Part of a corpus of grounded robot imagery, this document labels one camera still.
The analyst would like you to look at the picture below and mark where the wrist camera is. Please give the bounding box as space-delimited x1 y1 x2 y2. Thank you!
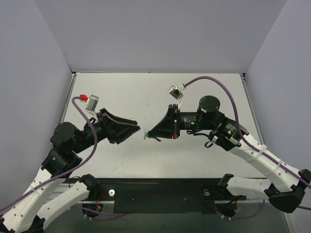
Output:
85 95 99 116
168 84 186 109

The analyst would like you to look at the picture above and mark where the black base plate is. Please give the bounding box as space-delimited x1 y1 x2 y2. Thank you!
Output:
80 178 232 214

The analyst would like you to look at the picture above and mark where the purple cable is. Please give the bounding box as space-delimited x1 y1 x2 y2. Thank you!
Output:
0 94 127 221
184 76 311 211

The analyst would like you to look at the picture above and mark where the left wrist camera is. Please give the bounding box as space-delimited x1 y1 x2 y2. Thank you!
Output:
85 95 99 116

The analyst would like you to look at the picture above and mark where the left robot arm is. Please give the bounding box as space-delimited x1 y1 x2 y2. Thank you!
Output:
0 108 140 233

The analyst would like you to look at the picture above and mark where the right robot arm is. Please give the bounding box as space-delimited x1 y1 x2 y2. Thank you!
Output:
145 96 311 213

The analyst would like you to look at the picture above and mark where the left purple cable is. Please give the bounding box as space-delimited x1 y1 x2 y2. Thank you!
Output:
0 94 127 221

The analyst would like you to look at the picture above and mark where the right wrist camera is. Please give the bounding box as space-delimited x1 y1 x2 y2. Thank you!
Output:
168 84 186 109

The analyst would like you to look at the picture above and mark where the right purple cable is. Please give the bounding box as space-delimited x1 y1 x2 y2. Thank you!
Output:
184 76 311 211

